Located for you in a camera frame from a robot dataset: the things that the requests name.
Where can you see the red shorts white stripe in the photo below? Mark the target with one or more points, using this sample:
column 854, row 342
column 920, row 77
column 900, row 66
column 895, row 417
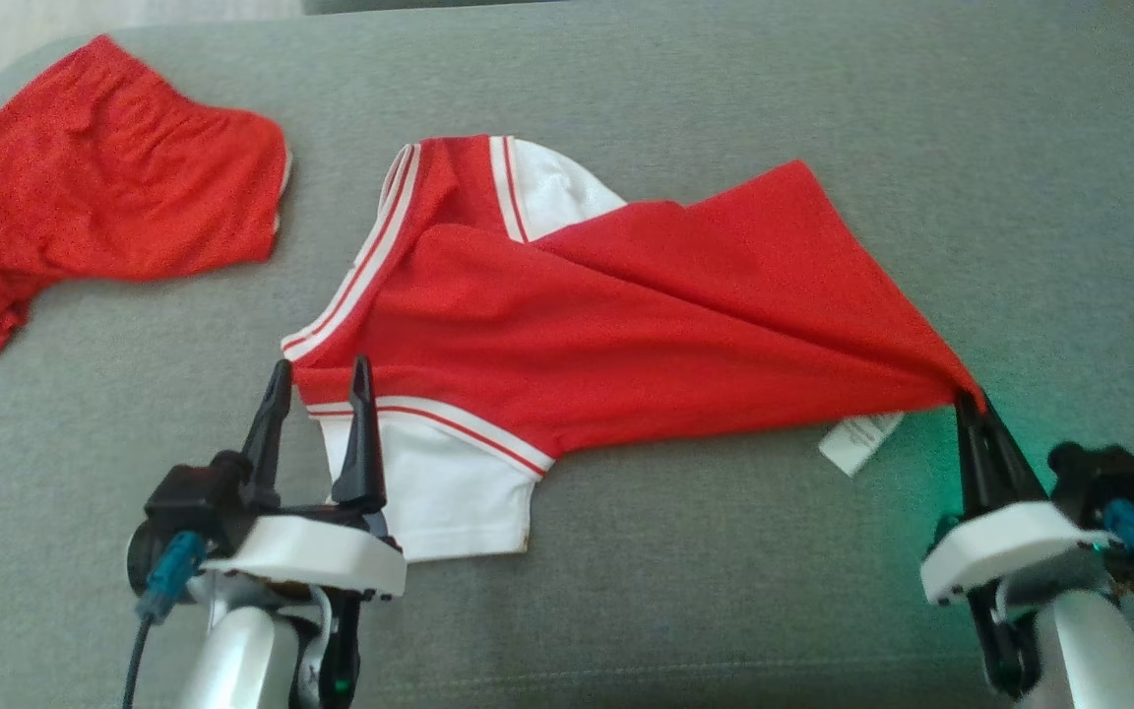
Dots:
column 104, row 177

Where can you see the grey and yellow sofa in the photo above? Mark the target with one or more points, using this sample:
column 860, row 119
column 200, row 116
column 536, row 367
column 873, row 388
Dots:
column 724, row 79

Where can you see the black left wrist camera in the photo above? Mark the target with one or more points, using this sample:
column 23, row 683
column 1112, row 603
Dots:
column 193, row 497

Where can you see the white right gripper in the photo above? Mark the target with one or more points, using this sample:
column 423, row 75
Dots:
column 1010, row 547

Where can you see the red jersey white sleeves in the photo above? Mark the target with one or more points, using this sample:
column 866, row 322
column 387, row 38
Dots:
column 626, row 335

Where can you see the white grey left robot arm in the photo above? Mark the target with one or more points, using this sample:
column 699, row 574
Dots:
column 237, row 660

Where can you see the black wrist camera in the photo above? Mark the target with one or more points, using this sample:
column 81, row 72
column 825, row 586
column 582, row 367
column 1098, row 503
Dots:
column 1099, row 478
column 193, row 497

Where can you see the grey sofa seat cushion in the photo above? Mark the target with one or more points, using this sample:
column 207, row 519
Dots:
column 429, row 5

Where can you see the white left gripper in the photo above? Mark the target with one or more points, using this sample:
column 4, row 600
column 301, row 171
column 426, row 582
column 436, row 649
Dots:
column 321, row 556

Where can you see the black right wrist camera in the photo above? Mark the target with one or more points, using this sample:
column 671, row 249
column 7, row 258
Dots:
column 1099, row 478

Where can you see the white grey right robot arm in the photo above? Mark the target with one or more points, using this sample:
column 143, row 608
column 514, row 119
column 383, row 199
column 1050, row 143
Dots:
column 1089, row 650

